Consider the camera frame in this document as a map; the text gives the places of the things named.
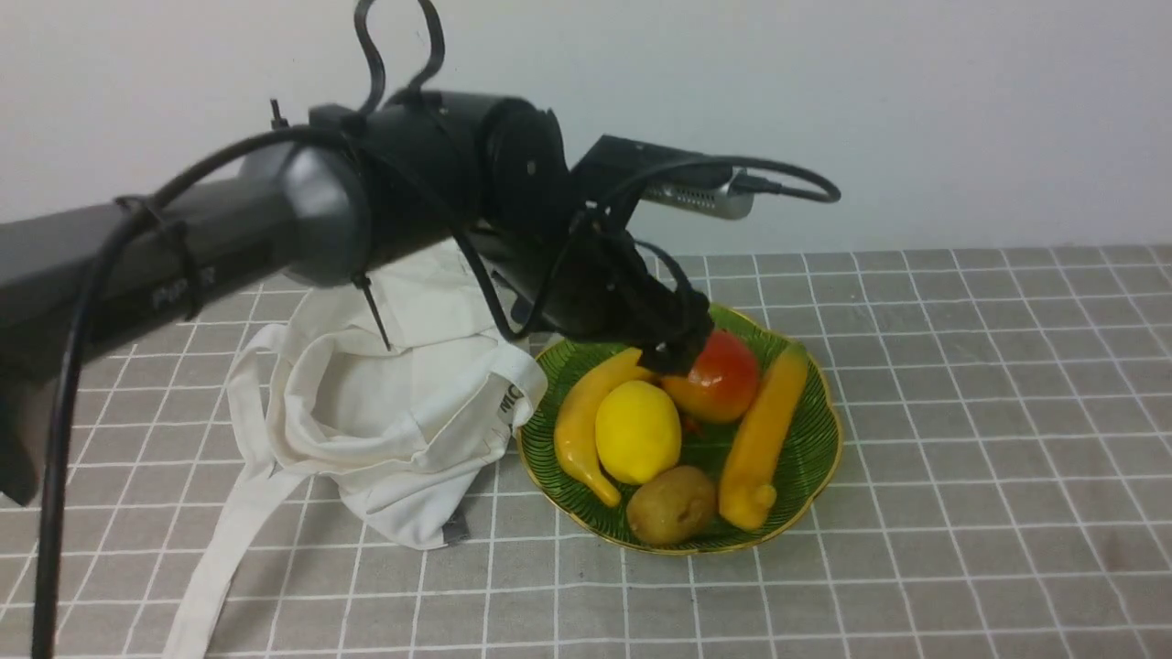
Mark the yellow banana left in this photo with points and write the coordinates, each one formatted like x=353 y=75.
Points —
x=574 y=433

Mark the yellow banana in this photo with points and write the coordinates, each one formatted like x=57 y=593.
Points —
x=574 y=433
x=746 y=491

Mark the grey checked tablecloth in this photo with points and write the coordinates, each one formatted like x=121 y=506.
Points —
x=1003 y=492

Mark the white canvas tote bag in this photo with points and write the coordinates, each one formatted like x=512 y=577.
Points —
x=400 y=406

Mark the green leaf-shaped glass plate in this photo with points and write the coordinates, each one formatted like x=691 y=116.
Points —
x=808 y=462

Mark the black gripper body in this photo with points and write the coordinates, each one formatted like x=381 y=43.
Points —
x=569 y=277

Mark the yellow banana right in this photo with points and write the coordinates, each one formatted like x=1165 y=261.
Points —
x=746 y=491

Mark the yellow lemon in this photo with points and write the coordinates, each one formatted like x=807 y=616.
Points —
x=637 y=432

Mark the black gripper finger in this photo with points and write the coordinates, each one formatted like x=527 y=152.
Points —
x=674 y=357

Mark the brown kiwi fruit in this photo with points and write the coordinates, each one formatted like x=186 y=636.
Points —
x=672 y=508

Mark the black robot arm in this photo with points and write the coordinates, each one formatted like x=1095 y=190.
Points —
x=330 y=201

